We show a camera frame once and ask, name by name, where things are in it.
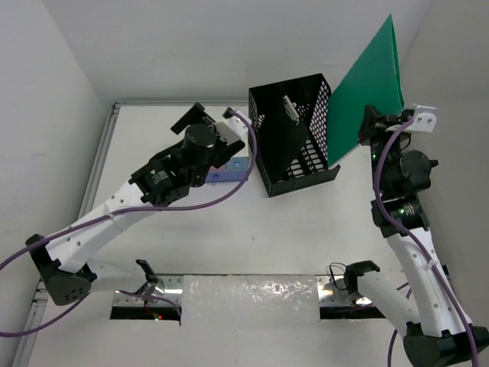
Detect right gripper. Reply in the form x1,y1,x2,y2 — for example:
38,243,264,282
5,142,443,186
357,103,414,192

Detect green notebook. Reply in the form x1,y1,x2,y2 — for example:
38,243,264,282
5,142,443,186
326,15,404,167

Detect blue pulled-out drawer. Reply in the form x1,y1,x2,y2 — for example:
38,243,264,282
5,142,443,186
225,157,250,171

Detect white drawer organizer box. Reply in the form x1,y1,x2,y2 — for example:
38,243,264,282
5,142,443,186
206,157,250,184

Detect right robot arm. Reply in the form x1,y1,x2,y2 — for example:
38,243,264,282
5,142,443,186
343,105,488,366

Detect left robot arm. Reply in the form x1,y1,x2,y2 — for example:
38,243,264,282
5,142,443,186
26,103,251,306

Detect black mesh file organizer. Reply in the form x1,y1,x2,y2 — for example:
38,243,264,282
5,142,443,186
248,73,339,197

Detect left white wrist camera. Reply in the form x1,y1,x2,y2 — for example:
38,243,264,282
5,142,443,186
212,109,251,145

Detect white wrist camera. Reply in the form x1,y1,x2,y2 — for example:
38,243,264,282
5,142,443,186
401,105,438,133
212,109,251,145

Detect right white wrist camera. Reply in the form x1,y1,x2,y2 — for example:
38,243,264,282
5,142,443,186
401,105,438,133

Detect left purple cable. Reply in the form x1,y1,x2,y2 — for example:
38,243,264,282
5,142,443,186
0,109,256,338

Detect purple cable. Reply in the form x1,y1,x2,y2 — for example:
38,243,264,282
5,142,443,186
372,116,482,367
0,109,256,338

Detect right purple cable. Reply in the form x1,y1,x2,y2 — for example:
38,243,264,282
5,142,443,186
372,116,482,367

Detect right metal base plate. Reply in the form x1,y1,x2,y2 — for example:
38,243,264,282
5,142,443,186
316,275,373,307

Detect metal base plate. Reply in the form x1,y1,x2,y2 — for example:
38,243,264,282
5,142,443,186
112,274,183,307
316,275,373,307

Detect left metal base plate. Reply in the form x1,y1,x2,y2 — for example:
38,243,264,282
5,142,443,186
112,274,183,307

